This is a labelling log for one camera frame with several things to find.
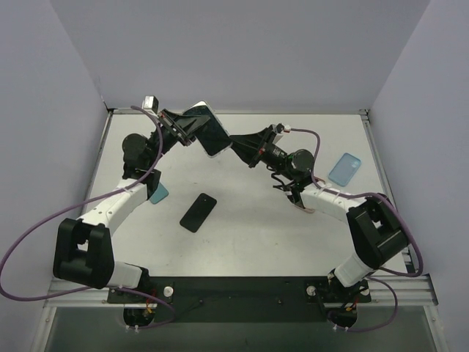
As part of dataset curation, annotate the phone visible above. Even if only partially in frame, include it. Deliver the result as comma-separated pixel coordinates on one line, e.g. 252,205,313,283
183,101,232,158
295,179,328,213

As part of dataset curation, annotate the teal smartphone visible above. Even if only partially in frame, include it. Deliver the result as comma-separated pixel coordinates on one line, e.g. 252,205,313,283
149,183,169,205

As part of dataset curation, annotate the black smartphone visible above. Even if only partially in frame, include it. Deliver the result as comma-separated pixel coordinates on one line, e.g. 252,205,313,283
180,193,217,233

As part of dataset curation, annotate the light blue phone case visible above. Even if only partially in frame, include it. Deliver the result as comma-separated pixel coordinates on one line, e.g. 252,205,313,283
328,153,361,187

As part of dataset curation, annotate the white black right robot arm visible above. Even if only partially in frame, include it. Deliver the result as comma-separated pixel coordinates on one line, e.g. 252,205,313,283
230,124,410,295

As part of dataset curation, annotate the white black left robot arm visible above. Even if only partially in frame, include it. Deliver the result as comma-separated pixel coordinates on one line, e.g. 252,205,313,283
53,106,213,302

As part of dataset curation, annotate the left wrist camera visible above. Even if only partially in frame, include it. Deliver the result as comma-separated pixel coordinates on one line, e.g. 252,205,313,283
141,95,160,114

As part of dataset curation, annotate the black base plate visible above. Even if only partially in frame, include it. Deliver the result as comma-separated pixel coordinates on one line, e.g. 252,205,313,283
107,276,371,323

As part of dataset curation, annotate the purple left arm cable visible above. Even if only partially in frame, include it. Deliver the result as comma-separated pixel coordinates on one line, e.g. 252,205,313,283
0,105,177,329

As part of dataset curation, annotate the aluminium front rail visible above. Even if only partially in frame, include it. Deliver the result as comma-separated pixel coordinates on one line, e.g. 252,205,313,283
45,276,438,308

